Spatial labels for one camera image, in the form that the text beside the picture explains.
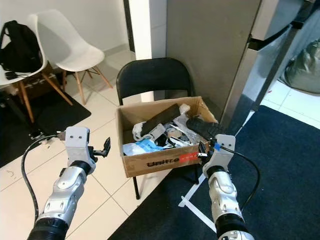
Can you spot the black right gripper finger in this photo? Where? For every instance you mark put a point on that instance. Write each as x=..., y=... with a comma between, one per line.
x=201, y=149

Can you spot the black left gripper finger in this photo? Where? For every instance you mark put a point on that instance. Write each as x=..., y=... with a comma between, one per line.
x=107, y=147

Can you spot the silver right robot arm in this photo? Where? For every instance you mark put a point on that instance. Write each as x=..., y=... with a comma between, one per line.
x=226, y=197

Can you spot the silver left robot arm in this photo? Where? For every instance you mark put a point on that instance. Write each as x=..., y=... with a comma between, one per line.
x=67, y=192

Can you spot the dark green rubbish bag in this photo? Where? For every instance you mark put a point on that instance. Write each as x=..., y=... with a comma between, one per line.
x=305, y=65

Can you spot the black rubber shoe sole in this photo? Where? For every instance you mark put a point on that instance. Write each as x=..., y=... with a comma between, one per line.
x=204, y=129

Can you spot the blue white plastic bag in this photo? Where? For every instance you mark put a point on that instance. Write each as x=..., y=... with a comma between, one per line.
x=142, y=147

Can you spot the brown cardboard box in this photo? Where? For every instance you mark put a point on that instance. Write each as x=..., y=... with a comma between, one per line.
x=160, y=164

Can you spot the long black bar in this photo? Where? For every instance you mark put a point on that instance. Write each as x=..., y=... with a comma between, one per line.
x=160, y=119

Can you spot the black floor mat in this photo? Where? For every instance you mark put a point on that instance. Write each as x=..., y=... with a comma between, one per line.
x=50, y=117

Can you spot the black folding chair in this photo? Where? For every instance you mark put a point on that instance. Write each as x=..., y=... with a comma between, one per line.
x=152, y=77

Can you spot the large dark floor rug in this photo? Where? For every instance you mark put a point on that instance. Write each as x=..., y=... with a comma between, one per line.
x=290, y=170

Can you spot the metal framed glass door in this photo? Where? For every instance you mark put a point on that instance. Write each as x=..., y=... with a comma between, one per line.
x=255, y=75

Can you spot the grey board panel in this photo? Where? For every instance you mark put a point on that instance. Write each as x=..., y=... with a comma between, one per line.
x=210, y=47

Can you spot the black backpack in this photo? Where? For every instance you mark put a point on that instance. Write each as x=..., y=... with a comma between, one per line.
x=21, y=47

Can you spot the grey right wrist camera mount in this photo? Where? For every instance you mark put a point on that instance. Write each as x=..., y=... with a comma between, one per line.
x=222, y=150

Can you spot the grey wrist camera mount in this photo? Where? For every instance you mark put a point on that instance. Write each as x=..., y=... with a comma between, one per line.
x=77, y=142
x=222, y=150

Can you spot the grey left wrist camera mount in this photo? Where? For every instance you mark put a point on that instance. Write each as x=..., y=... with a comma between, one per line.
x=77, y=142

